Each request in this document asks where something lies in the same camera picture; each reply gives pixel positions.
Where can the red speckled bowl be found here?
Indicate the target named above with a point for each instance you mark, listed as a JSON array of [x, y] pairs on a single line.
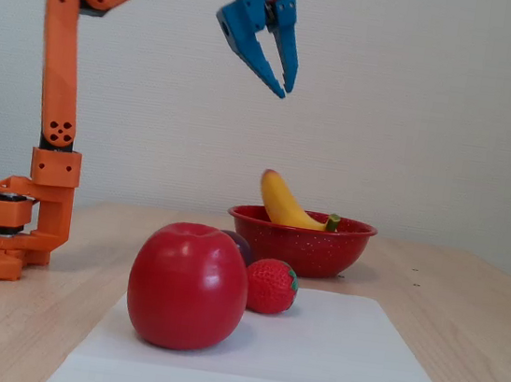
[[299, 248]]

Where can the dark purple plum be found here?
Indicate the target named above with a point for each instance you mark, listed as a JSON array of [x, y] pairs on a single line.
[[241, 248]]

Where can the red toy strawberry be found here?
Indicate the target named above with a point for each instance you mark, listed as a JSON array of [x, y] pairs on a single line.
[[268, 287]]

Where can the blue gripper with motor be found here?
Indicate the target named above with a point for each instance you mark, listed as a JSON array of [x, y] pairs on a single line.
[[246, 20]]

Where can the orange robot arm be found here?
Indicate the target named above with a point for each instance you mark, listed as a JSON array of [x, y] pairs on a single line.
[[59, 71]]

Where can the red apple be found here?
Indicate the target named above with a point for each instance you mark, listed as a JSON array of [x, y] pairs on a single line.
[[186, 285]]

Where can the yellow toy banana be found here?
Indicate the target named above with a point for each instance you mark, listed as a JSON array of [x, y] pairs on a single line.
[[282, 204]]

